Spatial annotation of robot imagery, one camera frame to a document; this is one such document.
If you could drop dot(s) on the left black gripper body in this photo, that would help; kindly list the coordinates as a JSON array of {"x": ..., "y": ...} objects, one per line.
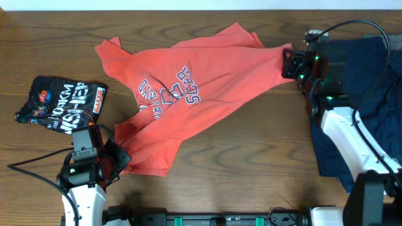
[{"x": 116, "y": 161}]

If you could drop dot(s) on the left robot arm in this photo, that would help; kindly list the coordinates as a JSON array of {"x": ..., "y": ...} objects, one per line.
[{"x": 87, "y": 171}]

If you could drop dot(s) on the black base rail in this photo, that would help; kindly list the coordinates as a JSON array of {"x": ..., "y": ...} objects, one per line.
[{"x": 216, "y": 220}]

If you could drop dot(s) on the navy blue shirt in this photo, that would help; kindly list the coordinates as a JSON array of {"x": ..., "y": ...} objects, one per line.
[{"x": 372, "y": 79}]

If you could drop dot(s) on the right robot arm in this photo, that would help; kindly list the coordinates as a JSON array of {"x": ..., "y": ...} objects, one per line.
[{"x": 376, "y": 196}]

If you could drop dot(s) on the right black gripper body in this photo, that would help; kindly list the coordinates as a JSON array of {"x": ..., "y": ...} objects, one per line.
[{"x": 295, "y": 68}]

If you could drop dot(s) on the red soccer t-shirt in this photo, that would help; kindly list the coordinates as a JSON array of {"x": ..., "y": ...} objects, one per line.
[{"x": 183, "y": 90}]

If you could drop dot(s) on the black printed folded shirt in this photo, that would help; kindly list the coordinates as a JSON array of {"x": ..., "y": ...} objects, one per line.
[{"x": 62, "y": 105}]

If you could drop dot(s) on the grey garment under pile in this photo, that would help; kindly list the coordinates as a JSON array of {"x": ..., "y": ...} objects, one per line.
[{"x": 395, "y": 41}]

